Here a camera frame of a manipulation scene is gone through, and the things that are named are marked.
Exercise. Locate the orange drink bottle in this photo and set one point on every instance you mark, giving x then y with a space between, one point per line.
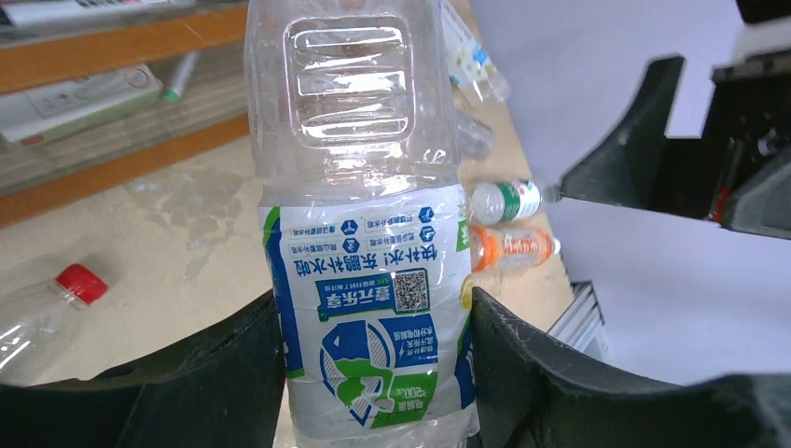
510 249

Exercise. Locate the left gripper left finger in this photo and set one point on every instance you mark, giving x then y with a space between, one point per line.
219 387

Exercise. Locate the white black small box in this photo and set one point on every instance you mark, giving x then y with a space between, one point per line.
33 13

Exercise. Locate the clear bottle white cap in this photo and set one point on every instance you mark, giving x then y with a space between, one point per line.
475 139

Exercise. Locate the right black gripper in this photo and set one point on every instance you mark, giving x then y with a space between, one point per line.
737 172

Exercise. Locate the green white marker pen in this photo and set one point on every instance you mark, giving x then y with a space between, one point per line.
181 76

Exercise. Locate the red landscape label bottle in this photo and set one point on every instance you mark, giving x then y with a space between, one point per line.
39 321

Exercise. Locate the orange wooden shelf rack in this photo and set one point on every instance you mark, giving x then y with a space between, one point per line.
211 113

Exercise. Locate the green white label bottle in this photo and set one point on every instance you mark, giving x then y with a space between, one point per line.
501 202

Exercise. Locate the white blue label bottle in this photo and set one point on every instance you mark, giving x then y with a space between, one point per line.
470 67

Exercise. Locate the blue green label large bottle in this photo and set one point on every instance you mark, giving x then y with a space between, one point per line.
363 220

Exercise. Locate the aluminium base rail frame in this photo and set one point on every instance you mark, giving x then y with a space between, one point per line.
581 326

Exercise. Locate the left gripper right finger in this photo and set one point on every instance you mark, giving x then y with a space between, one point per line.
534 391

